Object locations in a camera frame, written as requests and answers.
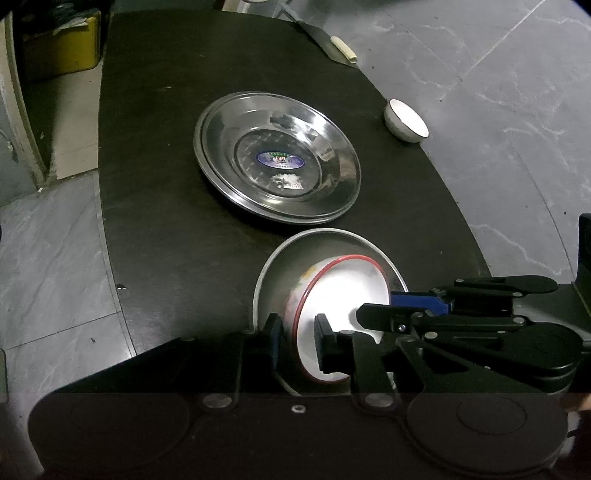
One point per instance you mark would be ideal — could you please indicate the cleaver with pale handle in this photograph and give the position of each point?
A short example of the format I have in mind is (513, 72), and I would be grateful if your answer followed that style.
(333, 47)

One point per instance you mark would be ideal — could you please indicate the person's left hand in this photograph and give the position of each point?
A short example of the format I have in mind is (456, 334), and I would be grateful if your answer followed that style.
(576, 402)

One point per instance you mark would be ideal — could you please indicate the deep steel bowl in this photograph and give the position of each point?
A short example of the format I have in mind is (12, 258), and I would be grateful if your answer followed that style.
(283, 268)

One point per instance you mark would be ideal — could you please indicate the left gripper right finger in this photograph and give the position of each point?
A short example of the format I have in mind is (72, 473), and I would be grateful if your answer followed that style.
(357, 355)

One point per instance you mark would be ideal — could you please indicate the white bowl dark rim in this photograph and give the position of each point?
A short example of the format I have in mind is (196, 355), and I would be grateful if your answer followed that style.
(404, 122)

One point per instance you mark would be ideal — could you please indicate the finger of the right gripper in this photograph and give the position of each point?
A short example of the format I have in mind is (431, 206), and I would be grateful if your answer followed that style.
(491, 296)
(421, 321)

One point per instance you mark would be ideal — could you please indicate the yellow bin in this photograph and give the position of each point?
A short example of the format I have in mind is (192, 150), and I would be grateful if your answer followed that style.
(75, 44)

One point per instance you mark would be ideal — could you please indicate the large steel plate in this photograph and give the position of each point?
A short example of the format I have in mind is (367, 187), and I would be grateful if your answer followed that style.
(231, 193)

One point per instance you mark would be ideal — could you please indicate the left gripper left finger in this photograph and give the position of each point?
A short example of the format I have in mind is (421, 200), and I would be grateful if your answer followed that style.
(255, 360)

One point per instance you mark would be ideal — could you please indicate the white bowl red rim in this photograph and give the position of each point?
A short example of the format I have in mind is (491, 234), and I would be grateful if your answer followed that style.
(334, 287)

